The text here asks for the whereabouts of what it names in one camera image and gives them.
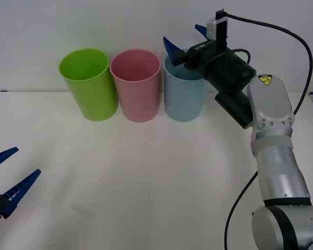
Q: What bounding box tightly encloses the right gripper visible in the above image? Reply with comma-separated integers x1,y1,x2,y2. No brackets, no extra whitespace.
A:
163,24,233,77

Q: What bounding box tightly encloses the pale blue plastic bin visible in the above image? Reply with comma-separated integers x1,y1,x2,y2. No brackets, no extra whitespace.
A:
163,53,209,122

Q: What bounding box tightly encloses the pink plastic bin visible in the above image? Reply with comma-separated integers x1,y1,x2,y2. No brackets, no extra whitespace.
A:
109,49,162,123

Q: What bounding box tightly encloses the green plastic bin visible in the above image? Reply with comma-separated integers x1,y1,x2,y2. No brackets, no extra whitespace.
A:
58,48,118,122

